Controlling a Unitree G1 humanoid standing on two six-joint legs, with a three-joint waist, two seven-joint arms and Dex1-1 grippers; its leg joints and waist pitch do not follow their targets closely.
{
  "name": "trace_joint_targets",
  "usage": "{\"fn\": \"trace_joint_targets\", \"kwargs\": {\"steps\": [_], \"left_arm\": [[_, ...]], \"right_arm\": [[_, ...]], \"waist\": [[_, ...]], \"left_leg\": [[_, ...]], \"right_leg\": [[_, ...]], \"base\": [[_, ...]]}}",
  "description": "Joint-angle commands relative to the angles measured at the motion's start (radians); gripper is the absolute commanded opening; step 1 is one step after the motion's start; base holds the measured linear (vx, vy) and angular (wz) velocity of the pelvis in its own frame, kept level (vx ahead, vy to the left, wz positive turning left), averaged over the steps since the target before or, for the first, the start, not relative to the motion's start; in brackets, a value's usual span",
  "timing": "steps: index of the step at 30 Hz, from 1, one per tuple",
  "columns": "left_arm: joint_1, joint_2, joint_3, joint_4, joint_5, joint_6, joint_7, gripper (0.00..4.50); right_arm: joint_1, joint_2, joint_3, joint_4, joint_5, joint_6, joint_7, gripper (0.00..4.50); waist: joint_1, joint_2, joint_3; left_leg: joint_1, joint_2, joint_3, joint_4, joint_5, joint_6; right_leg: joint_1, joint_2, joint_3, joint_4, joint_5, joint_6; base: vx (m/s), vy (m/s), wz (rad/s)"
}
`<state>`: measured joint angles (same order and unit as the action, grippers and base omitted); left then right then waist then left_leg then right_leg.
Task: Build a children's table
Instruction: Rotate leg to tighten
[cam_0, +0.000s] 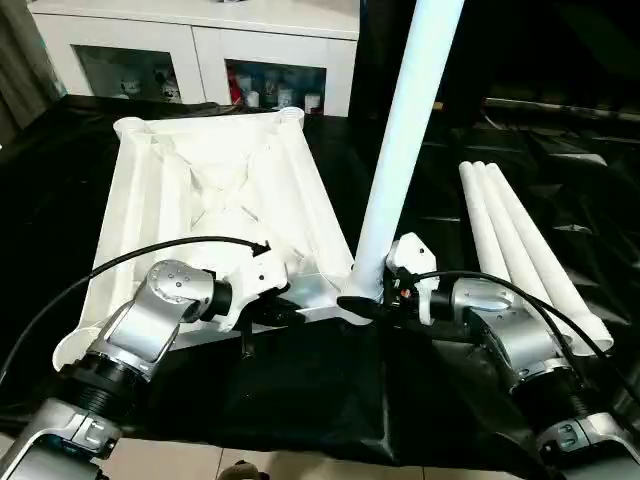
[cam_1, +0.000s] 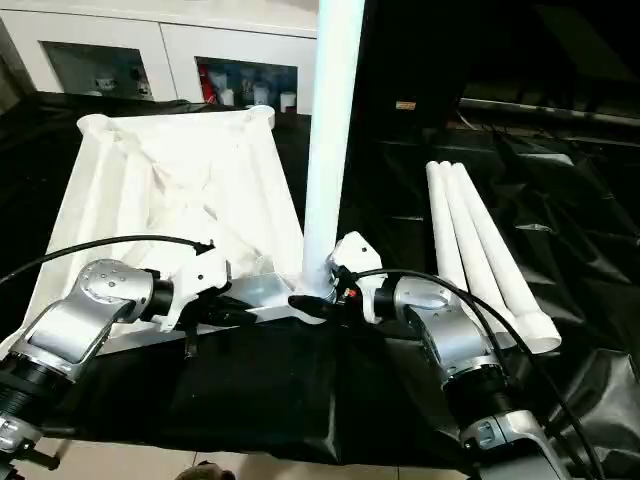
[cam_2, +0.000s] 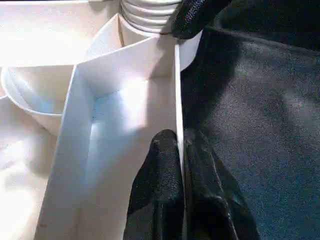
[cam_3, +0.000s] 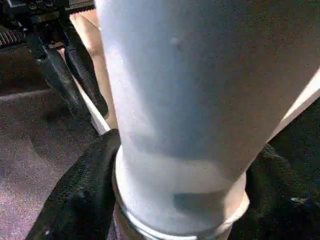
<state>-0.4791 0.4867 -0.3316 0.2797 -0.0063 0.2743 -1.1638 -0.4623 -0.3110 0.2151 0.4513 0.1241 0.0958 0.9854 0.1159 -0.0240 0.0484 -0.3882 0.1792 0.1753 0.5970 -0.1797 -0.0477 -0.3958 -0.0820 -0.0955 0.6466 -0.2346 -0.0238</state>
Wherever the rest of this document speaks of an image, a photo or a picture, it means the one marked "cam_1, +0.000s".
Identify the white plastic table top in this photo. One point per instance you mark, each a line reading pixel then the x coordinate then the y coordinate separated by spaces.
pixel 175 165

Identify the white plastic table leg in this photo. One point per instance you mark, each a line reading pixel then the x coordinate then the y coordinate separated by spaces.
pixel 330 150
pixel 491 225
pixel 446 225
pixel 468 225

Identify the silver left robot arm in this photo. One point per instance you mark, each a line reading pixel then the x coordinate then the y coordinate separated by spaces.
pixel 107 287

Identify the black mat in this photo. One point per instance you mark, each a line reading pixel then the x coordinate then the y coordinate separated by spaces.
pixel 250 390

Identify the white mug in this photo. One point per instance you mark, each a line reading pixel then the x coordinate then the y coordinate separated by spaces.
pixel 227 97
pixel 287 102

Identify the red bottle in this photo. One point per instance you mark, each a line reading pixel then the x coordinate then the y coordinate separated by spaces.
pixel 205 85

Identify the white cabinet with glass doors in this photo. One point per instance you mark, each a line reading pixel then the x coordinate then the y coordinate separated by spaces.
pixel 172 60

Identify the grey metal rail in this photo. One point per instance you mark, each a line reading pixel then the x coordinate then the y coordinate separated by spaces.
pixel 550 111

